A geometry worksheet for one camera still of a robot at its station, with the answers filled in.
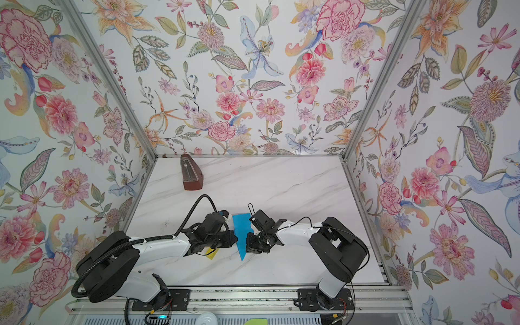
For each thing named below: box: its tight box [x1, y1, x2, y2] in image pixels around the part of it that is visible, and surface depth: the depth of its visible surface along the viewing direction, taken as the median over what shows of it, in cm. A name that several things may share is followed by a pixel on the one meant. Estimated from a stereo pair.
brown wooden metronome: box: [180, 153, 204, 191], surface depth 103 cm
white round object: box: [195, 311, 219, 325], surface depth 67 cm
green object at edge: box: [243, 317, 269, 325], surface depth 72 cm
